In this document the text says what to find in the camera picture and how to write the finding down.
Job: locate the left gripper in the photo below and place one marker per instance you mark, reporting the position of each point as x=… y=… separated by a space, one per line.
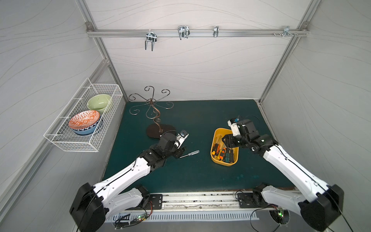
x=178 y=152

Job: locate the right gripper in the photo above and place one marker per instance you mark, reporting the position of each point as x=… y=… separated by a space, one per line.
x=229 y=139

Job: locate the yellow plastic storage tray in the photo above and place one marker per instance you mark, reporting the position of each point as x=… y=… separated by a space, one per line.
x=223 y=144

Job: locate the green black screwdriver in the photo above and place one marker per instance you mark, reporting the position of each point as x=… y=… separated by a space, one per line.
x=227 y=156

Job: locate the orange black screwdriver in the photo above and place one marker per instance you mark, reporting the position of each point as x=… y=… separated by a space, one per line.
x=221 y=154

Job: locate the small grey clear screwdriver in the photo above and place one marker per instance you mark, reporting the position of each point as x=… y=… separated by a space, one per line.
x=190 y=154

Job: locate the black yellow-capped screwdriver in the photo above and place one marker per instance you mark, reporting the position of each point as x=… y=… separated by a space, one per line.
x=231 y=156

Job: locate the black yellow large screwdriver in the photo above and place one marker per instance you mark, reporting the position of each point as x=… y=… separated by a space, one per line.
x=216 y=146

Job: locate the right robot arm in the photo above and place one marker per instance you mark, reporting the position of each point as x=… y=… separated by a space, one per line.
x=318 y=203

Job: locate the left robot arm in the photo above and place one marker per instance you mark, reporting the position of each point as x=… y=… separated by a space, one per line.
x=93 y=204

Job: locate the green ceramic bowl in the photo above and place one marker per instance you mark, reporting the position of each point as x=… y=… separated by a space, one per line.
x=101 y=103

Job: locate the blue bowl under orange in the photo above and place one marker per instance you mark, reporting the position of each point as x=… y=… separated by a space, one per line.
x=84 y=131

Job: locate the orange patterned bowl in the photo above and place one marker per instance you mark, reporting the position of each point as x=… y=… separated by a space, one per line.
x=84 y=119

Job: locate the small metal hook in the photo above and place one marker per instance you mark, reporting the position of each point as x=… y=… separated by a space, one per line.
x=215 y=31

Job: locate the metal double hook left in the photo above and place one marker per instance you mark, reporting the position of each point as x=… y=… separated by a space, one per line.
x=151 y=38

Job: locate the metal double hook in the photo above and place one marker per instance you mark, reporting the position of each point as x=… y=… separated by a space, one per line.
x=151 y=38
x=183 y=32

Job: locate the metal hook right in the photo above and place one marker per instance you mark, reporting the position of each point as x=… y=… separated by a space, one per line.
x=285 y=33

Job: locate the metal double hook middle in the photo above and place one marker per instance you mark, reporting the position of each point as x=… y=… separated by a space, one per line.
x=183 y=32

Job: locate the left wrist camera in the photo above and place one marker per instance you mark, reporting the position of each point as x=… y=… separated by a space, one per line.
x=180 y=138

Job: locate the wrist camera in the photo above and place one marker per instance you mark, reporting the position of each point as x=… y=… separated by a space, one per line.
x=180 y=138
x=232 y=123

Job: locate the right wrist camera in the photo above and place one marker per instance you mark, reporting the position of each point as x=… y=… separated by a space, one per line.
x=232 y=123

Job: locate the copper wire jewelry stand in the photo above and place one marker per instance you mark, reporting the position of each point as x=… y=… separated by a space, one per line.
x=156 y=129

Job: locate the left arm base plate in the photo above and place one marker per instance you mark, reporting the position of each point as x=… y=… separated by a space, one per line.
x=150 y=202

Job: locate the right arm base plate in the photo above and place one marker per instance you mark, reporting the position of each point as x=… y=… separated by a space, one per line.
x=246 y=200

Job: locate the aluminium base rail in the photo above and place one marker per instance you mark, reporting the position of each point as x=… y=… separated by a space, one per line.
x=210 y=200

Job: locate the white slotted cable duct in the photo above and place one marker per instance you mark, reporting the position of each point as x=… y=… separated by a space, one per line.
x=217 y=216

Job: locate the white wire basket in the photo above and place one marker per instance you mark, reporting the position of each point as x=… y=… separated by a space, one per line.
x=60 y=134

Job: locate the aluminium top rail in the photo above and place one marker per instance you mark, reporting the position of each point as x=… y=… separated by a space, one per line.
x=205 y=33

